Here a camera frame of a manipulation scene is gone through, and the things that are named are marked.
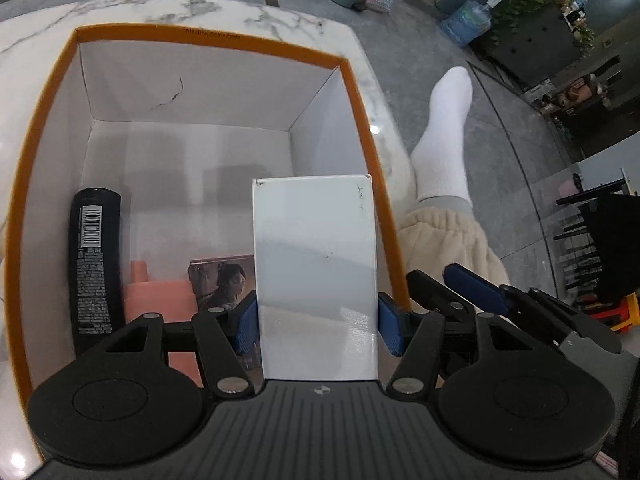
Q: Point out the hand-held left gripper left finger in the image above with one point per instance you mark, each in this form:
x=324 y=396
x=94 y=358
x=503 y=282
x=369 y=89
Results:
x=245 y=327

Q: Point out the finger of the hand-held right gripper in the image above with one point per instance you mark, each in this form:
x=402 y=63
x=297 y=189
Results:
x=435 y=292
x=472 y=284

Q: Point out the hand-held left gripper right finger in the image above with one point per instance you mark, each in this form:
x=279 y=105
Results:
x=392 y=325

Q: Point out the dark printed picture box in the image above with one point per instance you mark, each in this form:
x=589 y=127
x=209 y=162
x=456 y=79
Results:
x=220 y=280

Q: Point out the pink plastic cup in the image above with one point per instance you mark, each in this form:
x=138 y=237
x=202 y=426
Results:
x=160 y=300

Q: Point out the white box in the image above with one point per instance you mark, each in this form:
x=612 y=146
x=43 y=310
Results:
x=315 y=260

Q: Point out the black bottle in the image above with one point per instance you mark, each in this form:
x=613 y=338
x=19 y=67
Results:
x=95 y=270

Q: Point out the orange cardboard box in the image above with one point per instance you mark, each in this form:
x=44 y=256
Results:
x=200 y=90

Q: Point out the person's cream trouser leg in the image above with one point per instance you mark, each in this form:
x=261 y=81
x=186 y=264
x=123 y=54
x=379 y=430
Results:
x=450 y=245

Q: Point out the yellow stool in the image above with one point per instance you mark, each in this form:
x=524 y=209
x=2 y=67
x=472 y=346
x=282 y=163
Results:
x=627 y=312

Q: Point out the black chair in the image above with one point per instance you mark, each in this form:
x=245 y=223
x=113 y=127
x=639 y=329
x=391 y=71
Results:
x=600 y=240

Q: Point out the person's white sock foot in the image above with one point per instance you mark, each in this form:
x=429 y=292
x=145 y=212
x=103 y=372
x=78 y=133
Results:
x=447 y=140

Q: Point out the dark cabinet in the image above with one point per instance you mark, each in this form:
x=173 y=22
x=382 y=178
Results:
x=537 y=45

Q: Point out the blue water jug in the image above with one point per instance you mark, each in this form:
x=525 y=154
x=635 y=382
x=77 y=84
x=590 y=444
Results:
x=467 y=21

